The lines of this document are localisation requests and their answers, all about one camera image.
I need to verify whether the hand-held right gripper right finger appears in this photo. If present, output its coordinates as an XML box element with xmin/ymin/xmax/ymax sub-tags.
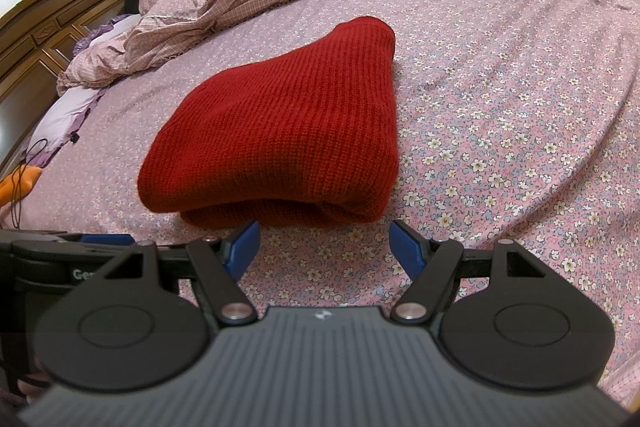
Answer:
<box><xmin>389</xmin><ymin>219</ymin><xmax>548</xmax><ymax>324</ymax></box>

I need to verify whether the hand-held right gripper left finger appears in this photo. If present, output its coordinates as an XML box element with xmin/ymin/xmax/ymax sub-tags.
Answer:
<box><xmin>102</xmin><ymin>221</ymin><xmax>261</xmax><ymax>325</ymax></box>

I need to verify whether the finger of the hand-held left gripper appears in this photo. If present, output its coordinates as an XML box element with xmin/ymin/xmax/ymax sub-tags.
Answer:
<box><xmin>65</xmin><ymin>233</ymin><xmax>135</xmax><ymax>254</ymax></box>

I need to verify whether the red knit cardigan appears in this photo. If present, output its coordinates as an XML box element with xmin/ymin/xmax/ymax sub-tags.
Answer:
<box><xmin>137</xmin><ymin>17</ymin><xmax>401</xmax><ymax>228</ymax></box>

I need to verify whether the person's left hand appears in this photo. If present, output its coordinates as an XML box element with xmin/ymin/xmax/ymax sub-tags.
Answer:
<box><xmin>17</xmin><ymin>374</ymin><xmax>51</xmax><ymax>408</ymax></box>

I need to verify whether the orange pouch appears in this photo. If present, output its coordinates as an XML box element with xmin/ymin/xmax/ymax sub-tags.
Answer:
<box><xmin>0</xmin><ymin>164</ymin><xmax>41</xmax><ymax>208</ymax></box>

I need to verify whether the lilac pillow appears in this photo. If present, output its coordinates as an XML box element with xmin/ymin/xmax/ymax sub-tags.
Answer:
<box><xmin>32</xmin><ymin>14</ymin><xmax>143</xmax><ymax>142</ymax></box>

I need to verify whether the floral bedsheet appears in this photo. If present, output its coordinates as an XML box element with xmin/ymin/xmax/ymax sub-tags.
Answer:
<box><xmin>0</xmin><ymin>0</ymin><xmax>640</xmax><ymax>408</ymax></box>

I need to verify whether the wooden headboard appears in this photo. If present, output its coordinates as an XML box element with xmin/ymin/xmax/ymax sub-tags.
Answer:
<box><xmin>0</xmin><ymin>0</ymin><xmax>146</xmax><ymax>178</ymax></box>

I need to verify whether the black cable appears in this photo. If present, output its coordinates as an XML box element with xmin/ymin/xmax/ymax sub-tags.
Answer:
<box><xmin>10</xmin><ymin>139</ymin><xmax>48</xmax><ymax>228</ymax></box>

